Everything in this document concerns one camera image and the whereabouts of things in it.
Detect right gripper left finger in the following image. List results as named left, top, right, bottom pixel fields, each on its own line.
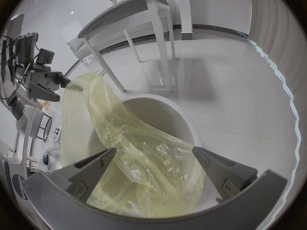
left=54, top=147, right=117, bottom=203

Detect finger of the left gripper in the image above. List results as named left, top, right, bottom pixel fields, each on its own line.
left=27, top=83, right=61, bottom=102
left=50, top=71, right=72, bottom=88

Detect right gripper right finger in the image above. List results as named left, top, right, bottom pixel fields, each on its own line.
left=193, top=146, right=259, bottom=201

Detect yellow plastic bag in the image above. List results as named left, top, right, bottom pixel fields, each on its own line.
left=60, top=71, right=206, bottom=219

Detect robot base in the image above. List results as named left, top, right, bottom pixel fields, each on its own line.
left=0, top=138, right=63, bottom=202

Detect white trash bin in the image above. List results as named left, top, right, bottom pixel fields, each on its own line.
left=87, top=94, right=202, bottom=157

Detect pale grey sofa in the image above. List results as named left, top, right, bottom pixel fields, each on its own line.
left=66, top=36, right=107, bottom=60

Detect white chair grey cushions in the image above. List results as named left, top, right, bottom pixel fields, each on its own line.
left=77, top=0, right=178, bottom=93

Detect pale grey pillow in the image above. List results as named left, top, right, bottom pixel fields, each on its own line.
left=165, top=0, right=183, bottom=26

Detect white curtain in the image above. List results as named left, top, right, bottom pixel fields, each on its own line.
left=249, top=0, right=303, bottom=153

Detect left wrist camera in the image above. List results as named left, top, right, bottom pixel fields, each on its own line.
left=35, top=48, right=55, bottom=72

